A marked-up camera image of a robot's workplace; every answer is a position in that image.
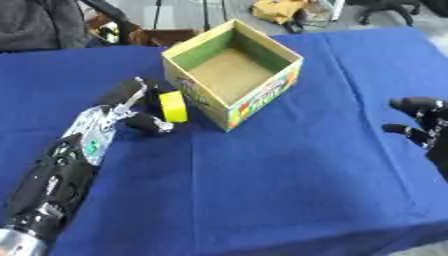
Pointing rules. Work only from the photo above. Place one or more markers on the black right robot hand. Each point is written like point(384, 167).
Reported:
point(431, 128)

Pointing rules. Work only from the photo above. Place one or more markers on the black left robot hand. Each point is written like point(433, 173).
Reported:
point(125, 91)

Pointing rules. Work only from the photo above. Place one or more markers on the yellow block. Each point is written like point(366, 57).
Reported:
point(173, 106)

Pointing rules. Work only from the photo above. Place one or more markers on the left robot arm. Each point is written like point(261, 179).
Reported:
point(55, 176)

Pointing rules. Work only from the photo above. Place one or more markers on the tan cardboard box green inside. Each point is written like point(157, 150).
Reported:
point(233, 71)

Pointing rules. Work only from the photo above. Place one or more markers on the brown bag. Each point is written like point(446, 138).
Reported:
point(149, 35)

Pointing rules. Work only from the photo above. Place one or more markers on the black tripod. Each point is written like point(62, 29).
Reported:
point(189, 13)

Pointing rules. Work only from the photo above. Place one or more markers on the person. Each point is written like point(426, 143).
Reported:
point(41, 23)

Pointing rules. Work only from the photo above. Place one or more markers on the black chair base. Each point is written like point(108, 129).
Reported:
point(388, 10)

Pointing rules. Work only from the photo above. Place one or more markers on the yellow bag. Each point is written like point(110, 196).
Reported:
point(279, 10)

